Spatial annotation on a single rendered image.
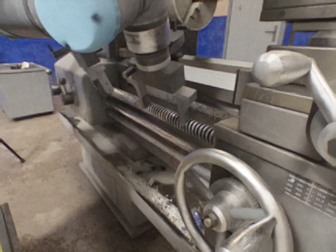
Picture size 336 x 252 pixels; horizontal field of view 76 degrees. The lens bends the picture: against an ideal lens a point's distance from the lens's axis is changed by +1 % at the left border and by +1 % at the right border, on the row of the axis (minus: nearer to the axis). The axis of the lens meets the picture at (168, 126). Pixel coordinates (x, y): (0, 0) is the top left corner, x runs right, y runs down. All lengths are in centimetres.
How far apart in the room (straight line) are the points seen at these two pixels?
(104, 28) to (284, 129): 26
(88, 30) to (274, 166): 31
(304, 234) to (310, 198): 6
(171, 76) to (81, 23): 21
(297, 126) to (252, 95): 7
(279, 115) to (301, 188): 10
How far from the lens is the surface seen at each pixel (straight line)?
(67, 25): 32
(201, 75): 64
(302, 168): 33
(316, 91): 21
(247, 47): 432
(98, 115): 104
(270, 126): 33
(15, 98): 291
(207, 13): 102
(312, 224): 37
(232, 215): 34
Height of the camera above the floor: 94
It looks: 22 degrees down
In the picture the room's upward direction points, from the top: 2 degrees clockwise
